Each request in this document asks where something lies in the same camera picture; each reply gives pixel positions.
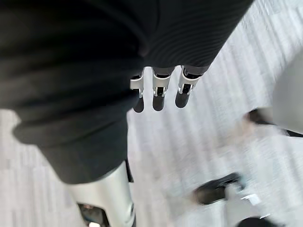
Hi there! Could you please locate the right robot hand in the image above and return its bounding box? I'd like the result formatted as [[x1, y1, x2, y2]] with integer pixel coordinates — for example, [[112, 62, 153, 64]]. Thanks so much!
[[0, 0, 254, 227]]

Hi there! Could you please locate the dark right robot foot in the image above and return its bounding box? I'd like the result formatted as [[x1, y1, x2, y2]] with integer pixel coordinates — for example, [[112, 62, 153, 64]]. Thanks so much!
[[193, 172, 246, 205]]

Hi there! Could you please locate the dark robot foot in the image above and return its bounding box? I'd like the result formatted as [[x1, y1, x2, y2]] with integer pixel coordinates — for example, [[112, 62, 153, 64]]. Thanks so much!
[[193, 172, 246, 205], [246, 108, 303, 138]]

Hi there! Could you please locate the dark left robot foot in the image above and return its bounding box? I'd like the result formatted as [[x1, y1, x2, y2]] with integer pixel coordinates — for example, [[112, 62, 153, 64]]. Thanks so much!
[[246, 108, 303, 138]]

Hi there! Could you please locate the silver left robot leg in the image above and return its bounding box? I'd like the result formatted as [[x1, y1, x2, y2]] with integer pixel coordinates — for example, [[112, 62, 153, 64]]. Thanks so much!
[[272, 53, 303, 131]]

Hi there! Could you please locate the silver robot leg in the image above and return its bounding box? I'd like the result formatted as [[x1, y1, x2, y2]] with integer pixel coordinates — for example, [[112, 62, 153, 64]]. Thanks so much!
[[221, 183, 303, 227], [272, 53, 303, 131]]

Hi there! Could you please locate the silver right robot leg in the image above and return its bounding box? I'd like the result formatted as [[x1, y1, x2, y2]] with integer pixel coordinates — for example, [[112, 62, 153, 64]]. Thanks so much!
[[221, 183, 303, 227]]

